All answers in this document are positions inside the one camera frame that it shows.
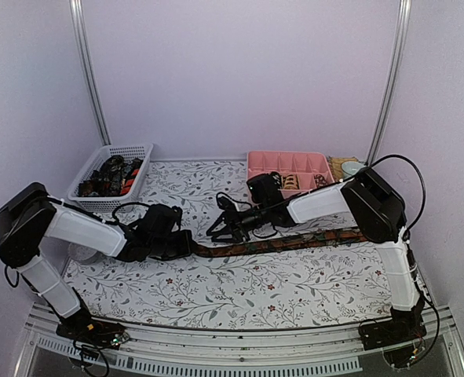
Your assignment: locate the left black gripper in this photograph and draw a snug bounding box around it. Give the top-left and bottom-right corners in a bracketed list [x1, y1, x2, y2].
[149, 229, 198, 261]

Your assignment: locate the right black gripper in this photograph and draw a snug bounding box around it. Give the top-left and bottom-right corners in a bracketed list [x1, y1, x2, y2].
[206, 202, 270, 243]

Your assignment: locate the brown green patterned tie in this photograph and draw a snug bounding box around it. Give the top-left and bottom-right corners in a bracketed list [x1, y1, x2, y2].
[191, 227, 367, 258]

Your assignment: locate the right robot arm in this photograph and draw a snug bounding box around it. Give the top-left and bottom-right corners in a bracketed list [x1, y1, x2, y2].
[206, 166, 431, 350]

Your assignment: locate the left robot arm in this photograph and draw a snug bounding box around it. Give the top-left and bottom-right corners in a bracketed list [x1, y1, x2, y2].
[0, 182, 196, 348]

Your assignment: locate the pile of dark ties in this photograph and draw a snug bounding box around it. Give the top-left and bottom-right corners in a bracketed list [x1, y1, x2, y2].
[78, 155, 144, 197]

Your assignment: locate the yellow patterned rolled tie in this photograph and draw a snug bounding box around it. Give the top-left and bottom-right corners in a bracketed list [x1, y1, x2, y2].
[282, 174, 299, 190]

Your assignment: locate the white plastic mesh basket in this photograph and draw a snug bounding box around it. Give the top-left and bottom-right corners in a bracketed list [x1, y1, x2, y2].
[68, 143, 153, 213]

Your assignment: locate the grey speckled bowl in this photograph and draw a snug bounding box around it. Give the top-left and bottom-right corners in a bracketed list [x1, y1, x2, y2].
[68, 243, 97, 265]

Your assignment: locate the pink divided organizer box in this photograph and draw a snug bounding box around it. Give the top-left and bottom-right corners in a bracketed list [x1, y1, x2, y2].
[247, 151, 334, 198]

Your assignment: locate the dark red rolled tie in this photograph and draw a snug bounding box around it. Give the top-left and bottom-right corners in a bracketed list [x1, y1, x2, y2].
[314, 174, 329, 189]

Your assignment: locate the floral patterned table mat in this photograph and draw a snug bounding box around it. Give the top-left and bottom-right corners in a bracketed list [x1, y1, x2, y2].
[64, 161, 391, 330]

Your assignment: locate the light blue ceramic bowl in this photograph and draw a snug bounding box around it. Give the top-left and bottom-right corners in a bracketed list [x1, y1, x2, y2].
[341, 161, 366, 178]

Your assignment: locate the front aluminium rail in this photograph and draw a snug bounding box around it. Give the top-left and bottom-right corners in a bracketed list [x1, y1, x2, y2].
[14, 305, 464, 376]

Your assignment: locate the right aluminium frame post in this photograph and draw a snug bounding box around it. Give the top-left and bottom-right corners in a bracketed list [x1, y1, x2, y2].
[366, 0, 412, 165]

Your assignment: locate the aluminium frame post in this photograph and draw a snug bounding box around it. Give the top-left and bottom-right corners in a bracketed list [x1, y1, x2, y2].
[366, 0, 412, 165]
[69, 0, 111, 145]

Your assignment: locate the left aluminium frame post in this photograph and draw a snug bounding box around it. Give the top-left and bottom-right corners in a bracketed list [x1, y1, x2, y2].
[69, 0, 111, 145]

